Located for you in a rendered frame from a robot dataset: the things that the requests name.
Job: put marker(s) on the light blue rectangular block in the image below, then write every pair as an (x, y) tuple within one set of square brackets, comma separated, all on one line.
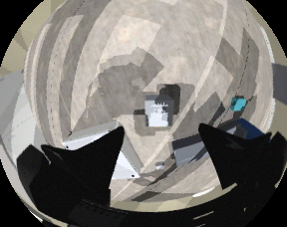
[(238, 104)]

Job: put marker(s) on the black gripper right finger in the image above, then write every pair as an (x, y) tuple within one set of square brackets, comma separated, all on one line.
[(230, 154)]

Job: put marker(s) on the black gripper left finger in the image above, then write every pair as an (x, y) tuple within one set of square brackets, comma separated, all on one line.
[(93, 164)]

